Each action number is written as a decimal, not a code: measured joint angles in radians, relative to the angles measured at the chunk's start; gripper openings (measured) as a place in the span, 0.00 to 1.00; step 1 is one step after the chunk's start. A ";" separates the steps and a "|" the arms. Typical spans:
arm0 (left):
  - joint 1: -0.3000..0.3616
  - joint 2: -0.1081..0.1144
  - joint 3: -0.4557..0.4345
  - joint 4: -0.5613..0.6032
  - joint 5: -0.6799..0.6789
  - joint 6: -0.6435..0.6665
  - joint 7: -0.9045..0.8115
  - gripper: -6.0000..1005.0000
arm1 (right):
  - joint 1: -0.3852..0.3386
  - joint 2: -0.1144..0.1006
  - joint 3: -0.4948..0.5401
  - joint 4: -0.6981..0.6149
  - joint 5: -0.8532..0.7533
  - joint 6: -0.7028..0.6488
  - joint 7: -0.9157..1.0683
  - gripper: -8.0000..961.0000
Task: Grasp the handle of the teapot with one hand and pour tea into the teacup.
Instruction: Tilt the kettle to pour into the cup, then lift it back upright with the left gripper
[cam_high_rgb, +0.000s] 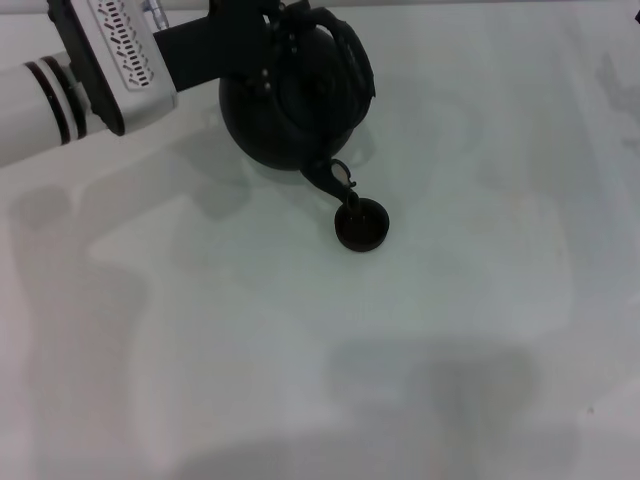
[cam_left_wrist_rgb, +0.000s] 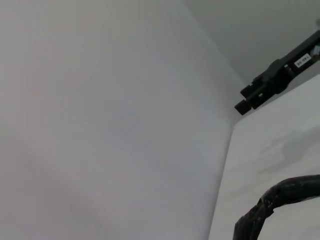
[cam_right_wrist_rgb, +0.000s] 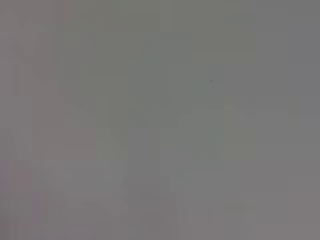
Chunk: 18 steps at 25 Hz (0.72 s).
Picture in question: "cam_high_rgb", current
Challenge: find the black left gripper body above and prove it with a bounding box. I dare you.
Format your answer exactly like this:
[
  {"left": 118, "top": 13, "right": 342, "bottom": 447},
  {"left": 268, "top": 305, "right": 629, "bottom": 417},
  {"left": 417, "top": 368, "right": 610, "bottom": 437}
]
[{"left": 151, "top": 0, "right": 277, "bottom": 94}]

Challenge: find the black round teapot with handle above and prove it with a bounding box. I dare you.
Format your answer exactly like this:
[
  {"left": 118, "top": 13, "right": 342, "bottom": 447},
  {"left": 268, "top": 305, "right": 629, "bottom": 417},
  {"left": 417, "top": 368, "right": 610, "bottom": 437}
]
[{"left": 218, "top": 0, "right": 377, "bottom": 215}]

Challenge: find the small dark teacup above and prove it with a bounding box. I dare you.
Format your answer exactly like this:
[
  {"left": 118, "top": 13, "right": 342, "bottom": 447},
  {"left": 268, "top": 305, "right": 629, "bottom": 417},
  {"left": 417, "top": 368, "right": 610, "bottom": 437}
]
[{"left": 333, "top": 196, "right": 391, "bottom": 253}]

